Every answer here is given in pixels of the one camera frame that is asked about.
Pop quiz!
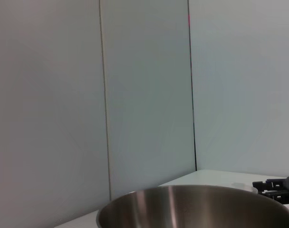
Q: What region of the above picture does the stainless steel mixing bowl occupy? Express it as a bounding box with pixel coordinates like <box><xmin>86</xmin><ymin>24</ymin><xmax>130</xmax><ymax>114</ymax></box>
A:
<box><xmin>96</xmin><ymin>184</ymin><xmax>289</xmax><ymax>228</ymax></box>

